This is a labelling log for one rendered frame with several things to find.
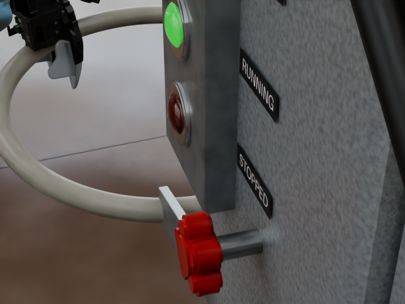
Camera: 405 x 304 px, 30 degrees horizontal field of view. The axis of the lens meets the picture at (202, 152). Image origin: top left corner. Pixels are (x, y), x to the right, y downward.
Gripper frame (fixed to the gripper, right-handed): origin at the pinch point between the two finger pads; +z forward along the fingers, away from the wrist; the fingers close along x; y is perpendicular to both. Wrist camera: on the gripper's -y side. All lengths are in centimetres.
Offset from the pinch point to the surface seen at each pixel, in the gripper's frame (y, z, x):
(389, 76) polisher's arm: 44, -56, 84
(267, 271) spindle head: 39, -39, 76
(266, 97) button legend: 38, -48, 75
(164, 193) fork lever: 15.4, -8.2, 40.9
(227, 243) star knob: 40, -41, 74
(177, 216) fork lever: 19, -10, 46
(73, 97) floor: -81, 102, -126
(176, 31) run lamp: 36, -48, 68
